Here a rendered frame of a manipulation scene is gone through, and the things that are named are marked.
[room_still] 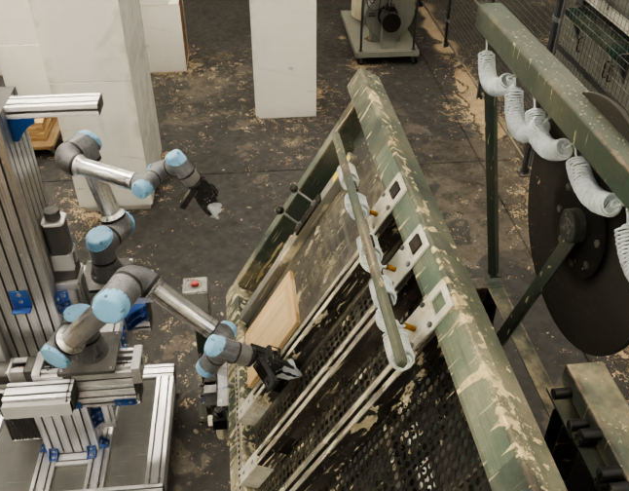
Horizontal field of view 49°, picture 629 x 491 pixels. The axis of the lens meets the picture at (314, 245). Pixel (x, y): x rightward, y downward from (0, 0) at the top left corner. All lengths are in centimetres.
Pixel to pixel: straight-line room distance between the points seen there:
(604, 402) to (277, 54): 519
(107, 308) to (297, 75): 452
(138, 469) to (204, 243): 207
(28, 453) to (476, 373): 268
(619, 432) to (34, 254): 210
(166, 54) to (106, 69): 282
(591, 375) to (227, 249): 359
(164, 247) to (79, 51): 146
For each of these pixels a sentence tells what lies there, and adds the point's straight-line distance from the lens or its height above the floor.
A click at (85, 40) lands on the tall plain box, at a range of 500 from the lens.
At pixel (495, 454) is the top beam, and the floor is 191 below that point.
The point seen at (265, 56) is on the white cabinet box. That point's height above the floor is 61.
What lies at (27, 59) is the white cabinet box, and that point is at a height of 58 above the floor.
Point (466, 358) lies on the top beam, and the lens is 163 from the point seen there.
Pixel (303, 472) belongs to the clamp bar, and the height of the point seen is 126.
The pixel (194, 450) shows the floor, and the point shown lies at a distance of 388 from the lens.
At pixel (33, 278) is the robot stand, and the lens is 293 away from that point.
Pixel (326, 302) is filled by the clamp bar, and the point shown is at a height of 150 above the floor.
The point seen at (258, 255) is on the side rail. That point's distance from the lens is 326.
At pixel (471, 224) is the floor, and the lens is 542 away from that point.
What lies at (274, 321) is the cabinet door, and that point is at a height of 110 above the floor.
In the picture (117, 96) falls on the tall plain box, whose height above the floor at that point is 97.
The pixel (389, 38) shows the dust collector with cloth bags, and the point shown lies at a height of 28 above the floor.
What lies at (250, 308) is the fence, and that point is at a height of 97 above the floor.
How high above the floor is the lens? 310
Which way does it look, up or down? 38 degrees down
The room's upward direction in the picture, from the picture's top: straight up
